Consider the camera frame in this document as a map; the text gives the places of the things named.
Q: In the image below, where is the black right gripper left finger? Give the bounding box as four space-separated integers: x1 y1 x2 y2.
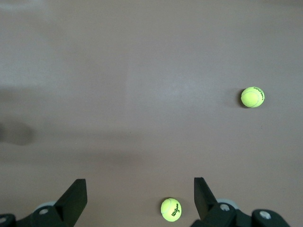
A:
0 178 88 227

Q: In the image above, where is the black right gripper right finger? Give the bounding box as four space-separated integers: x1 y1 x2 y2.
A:
191 177 291 227

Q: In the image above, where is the yellow-green Wilson tennis ball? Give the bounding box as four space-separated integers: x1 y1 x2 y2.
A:
160 197 182 222
241 86 266 108

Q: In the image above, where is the brown table mat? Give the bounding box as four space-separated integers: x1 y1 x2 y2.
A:
0 0 303 227

